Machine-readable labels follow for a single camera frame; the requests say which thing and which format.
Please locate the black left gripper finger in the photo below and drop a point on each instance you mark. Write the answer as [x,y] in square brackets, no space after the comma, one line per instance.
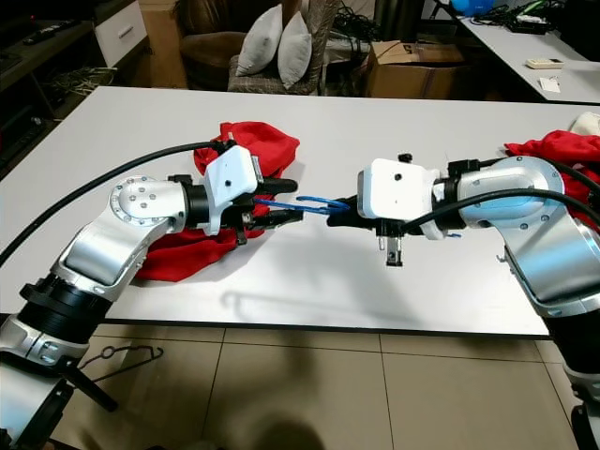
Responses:
[277,187]
[277,221]

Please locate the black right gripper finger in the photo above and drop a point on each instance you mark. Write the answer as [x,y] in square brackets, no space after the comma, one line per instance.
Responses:
[332,202]
[330,219]

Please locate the blue clothes hanger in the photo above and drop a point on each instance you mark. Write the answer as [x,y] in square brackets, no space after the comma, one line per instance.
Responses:
[281,204]

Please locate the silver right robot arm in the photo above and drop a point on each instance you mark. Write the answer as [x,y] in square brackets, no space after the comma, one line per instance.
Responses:
[544,253]

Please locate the plain red shirt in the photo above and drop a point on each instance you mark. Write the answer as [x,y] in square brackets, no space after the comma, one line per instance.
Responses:
[187,258]

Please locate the dark brown armchair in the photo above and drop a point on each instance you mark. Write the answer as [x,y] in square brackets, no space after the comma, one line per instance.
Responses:
[206,61]

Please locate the open brown cardboard box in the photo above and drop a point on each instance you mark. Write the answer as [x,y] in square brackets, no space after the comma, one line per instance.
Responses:
[412,75]

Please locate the grey checked chair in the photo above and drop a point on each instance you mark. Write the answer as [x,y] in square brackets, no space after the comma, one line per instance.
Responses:
[323,37]

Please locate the white drawer cabinet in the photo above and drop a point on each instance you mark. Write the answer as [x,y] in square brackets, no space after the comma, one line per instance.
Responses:
[133,37]

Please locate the cluttered white table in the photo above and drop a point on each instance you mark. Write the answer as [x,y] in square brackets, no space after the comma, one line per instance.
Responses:
[516,42]

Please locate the white paper sheet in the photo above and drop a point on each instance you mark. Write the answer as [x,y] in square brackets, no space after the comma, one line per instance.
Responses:
[551,85]

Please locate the white remote control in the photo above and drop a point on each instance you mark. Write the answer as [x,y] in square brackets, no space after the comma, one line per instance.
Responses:
[544,64]

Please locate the black low shelf unit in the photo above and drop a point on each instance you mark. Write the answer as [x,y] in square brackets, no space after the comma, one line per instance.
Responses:
[37,84]

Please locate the crumpled white patterned garment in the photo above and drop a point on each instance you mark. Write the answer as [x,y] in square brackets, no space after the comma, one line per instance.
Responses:
[586,124]

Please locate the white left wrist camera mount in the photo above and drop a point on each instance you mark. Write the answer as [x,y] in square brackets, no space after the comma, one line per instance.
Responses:
[232,183]

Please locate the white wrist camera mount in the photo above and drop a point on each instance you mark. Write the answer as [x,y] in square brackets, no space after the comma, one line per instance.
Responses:
[232,183]
[394,192]

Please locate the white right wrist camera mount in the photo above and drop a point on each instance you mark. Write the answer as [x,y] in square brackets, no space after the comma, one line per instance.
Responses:
[394,192]

